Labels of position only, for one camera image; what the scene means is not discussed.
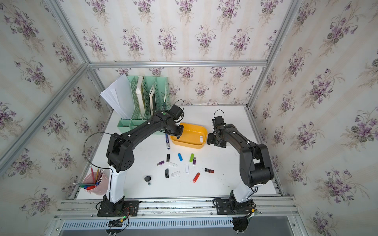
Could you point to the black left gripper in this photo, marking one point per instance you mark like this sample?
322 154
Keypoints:
180 132

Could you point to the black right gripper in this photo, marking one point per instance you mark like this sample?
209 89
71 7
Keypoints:
210 140

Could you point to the yellow plastic storage box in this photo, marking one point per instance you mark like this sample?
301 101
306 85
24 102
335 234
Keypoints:
191 136

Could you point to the red black swivel usb drive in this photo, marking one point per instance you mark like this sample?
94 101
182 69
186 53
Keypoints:
209 170

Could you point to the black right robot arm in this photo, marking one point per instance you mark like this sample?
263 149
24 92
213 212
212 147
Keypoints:
255 165

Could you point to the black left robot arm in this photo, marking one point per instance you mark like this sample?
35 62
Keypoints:
120 149

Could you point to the green usb drive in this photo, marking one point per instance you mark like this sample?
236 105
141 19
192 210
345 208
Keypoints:
192 157

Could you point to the white slim usb drive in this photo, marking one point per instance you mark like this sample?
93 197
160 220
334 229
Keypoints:
187 170

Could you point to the black silver swivel usb drive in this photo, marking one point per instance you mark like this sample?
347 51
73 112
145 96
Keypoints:
166 172

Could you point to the black round key usb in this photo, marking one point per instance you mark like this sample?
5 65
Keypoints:
148 180

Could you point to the blue white marker pen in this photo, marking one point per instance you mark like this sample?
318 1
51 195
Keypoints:
167 141

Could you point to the tan notebook in organizer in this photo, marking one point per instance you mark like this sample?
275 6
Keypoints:
151 99

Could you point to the green mesh file organizer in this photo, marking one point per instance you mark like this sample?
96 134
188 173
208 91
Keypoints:
161 100

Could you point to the white book in organizer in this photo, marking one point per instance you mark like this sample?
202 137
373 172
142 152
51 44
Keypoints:
140 97

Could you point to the white paper stack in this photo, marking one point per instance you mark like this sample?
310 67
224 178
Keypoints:
119 96

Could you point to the pink pen cup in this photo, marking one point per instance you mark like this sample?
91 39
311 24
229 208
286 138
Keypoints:
95 182

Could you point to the white green-ring usb drive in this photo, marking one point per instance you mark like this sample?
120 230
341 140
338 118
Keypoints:
172 164

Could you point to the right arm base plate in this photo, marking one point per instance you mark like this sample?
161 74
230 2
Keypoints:
230 206

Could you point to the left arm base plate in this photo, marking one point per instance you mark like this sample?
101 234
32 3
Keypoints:
122 208

